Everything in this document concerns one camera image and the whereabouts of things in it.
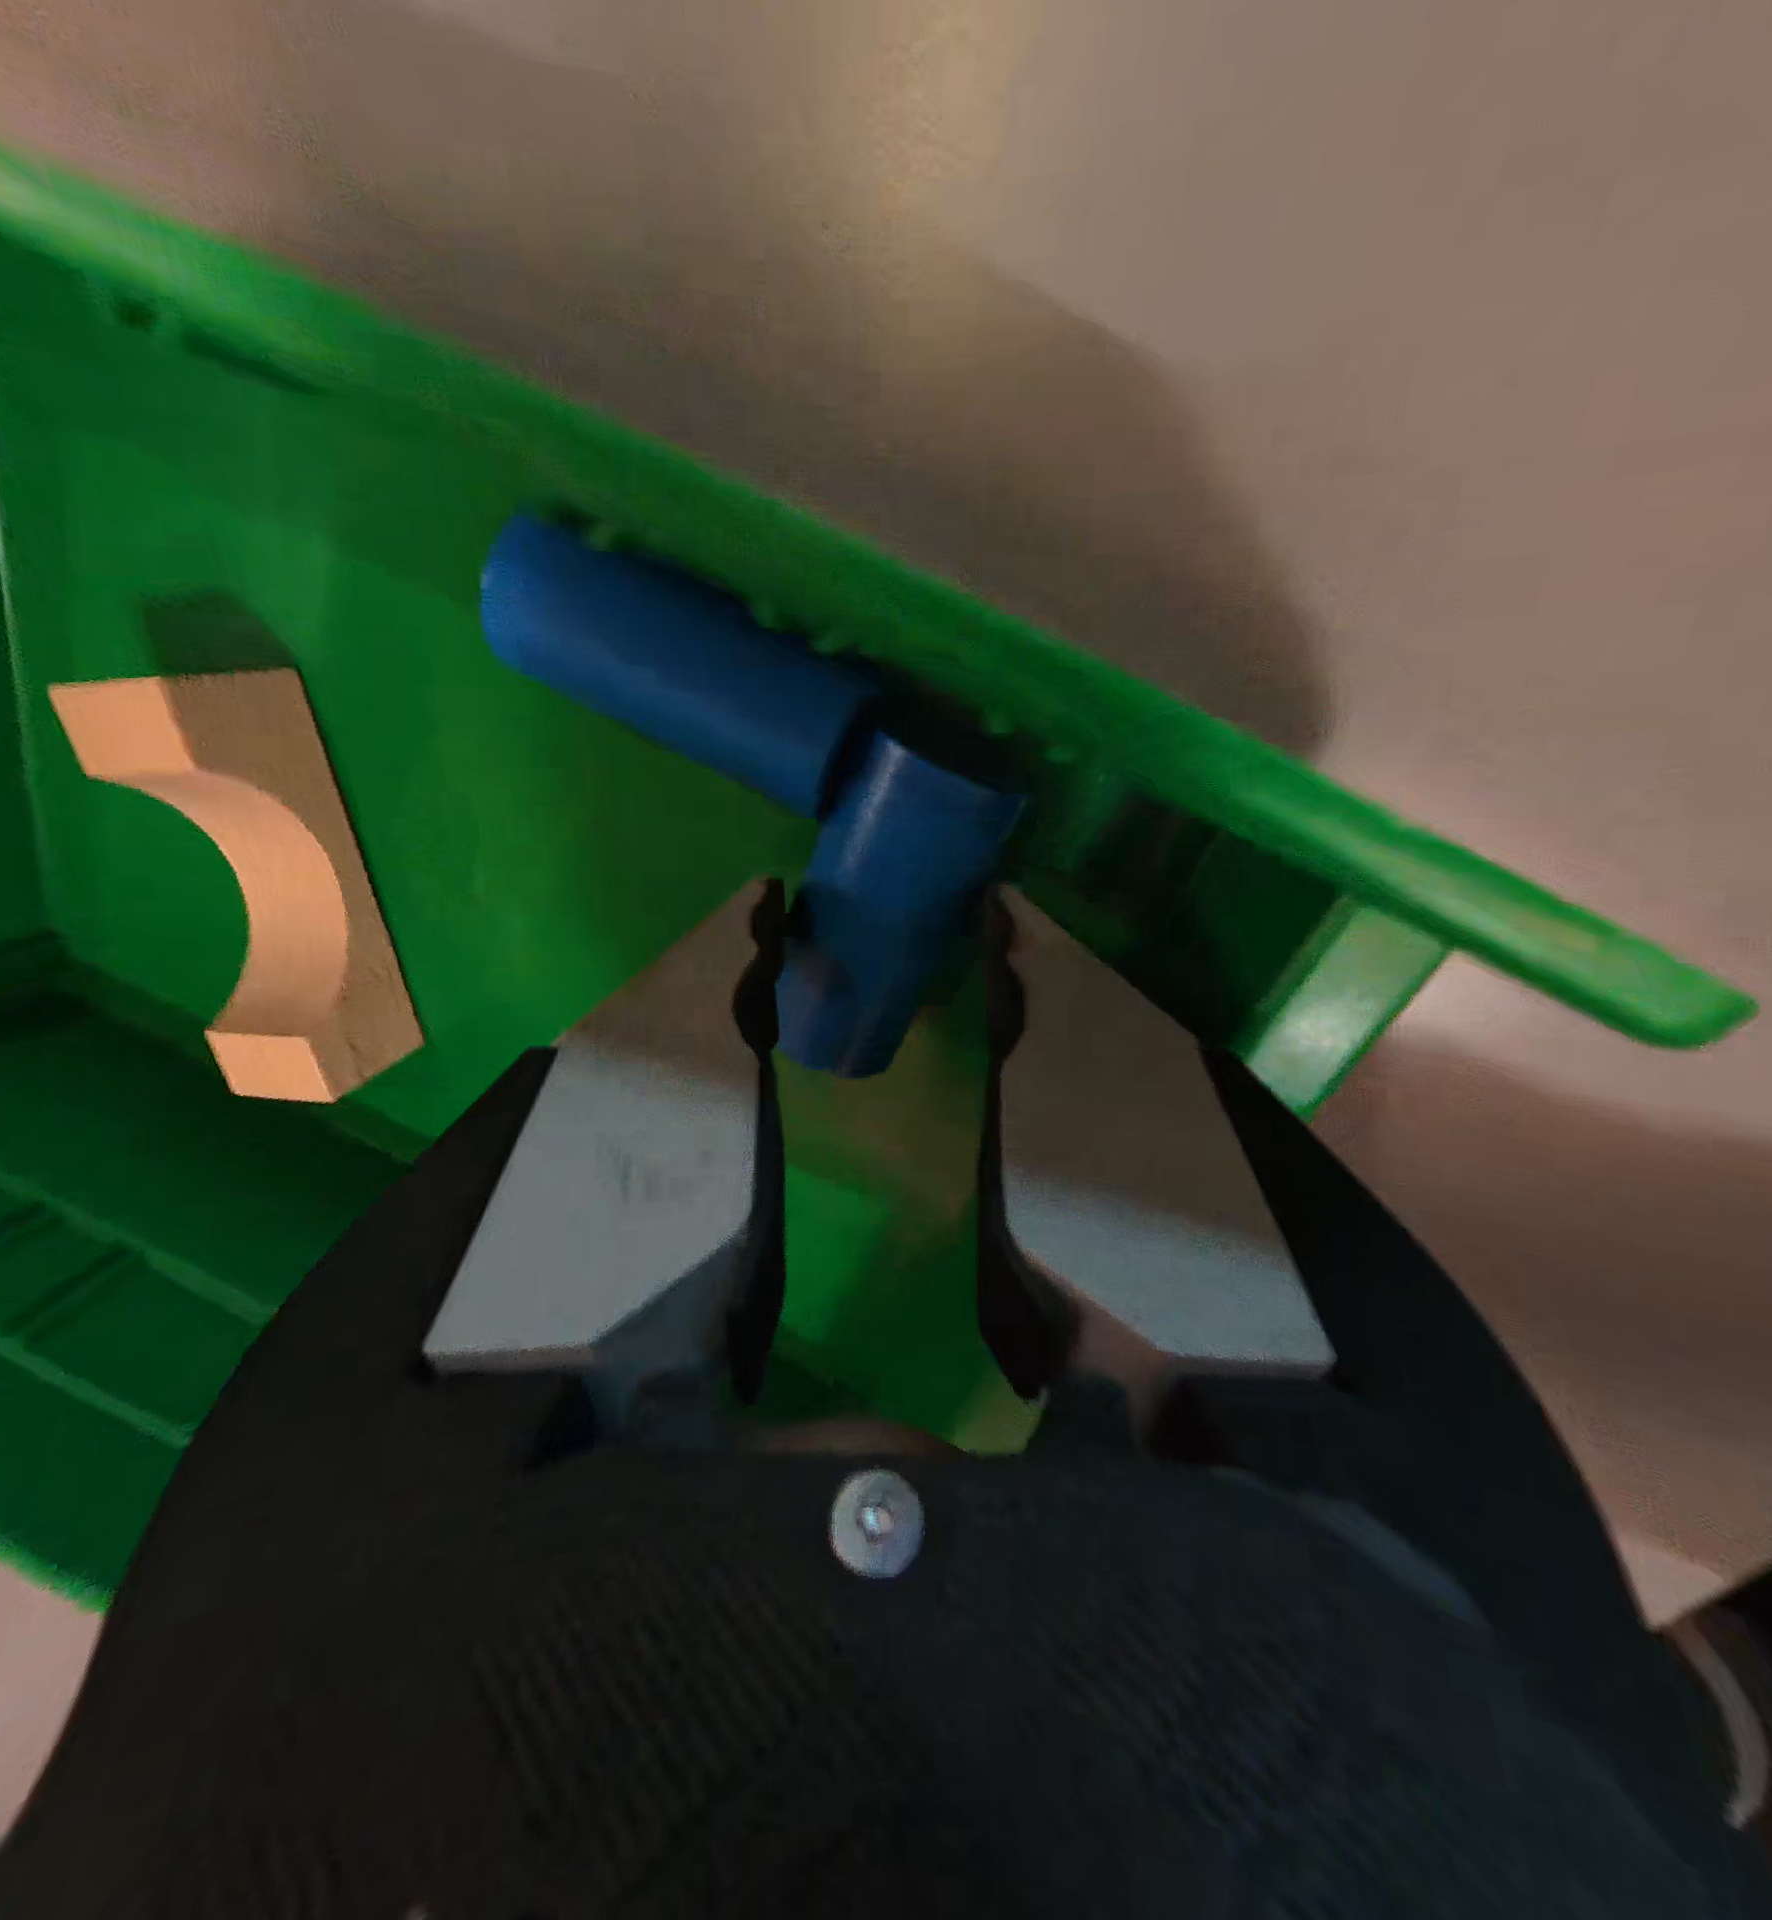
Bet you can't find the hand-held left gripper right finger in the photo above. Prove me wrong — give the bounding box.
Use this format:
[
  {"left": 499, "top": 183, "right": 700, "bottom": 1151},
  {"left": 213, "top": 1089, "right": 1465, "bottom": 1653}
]
[{"left": 974, "top": 882, "right": 1340, "bottom": 1401}]

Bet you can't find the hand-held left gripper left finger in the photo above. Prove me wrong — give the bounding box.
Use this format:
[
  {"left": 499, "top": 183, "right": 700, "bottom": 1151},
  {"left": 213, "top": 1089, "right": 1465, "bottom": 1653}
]
[{"left": 421, "top": 879, "right": 788, "bottom": 1408}]

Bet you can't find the blue wooden cylinder block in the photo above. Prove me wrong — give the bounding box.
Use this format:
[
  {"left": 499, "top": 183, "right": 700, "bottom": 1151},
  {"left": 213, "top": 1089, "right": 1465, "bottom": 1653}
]
[
  {"left": 478, "top": 510, "right": 889, "bottom": 819},
  {"left": 774, "top": 727, "right": 1032, "bottom": 1081}
]

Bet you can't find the wooden arch block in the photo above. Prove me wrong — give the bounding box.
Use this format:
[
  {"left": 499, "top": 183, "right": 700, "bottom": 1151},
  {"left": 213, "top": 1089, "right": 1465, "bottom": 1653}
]
[{"left": 47, "top": 592, "right": 427, "bottom": 1108}]

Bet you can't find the green storage bin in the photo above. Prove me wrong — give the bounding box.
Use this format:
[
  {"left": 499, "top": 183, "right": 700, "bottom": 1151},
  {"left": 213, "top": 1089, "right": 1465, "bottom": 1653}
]
[{"left": 0, "top": 113, "right": 1759, "bottom": 1614}]

